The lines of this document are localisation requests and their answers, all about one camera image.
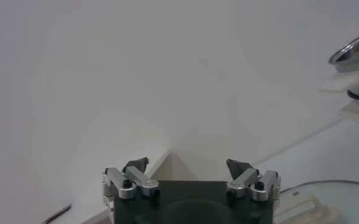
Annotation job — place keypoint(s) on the thin dark rod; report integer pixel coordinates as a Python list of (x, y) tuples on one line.
[(58, 213)]

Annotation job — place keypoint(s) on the stainless steel steamer basket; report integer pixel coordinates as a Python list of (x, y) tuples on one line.
[(356, 58)]

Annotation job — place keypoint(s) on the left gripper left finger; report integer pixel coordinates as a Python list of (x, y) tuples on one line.
[(130, 182)]

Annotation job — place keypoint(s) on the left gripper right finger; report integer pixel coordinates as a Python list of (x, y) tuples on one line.
[(252, 184)]

